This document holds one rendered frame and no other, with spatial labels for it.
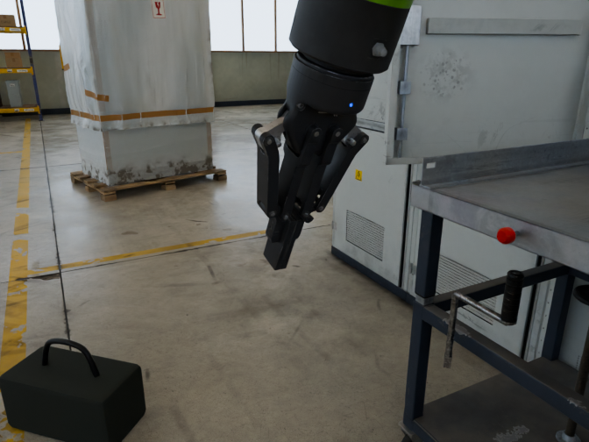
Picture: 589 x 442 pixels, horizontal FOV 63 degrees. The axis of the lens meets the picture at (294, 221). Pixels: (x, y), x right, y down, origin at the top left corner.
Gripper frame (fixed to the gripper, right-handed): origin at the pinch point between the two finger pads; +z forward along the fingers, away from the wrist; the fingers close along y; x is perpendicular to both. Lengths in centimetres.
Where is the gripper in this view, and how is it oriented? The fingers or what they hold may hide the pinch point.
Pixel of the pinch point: (281, 238)
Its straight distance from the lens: 53.8
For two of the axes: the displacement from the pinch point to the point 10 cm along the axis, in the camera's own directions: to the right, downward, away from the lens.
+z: -2.6, 8.0, 5.4
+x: 4.9, 5.9, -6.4
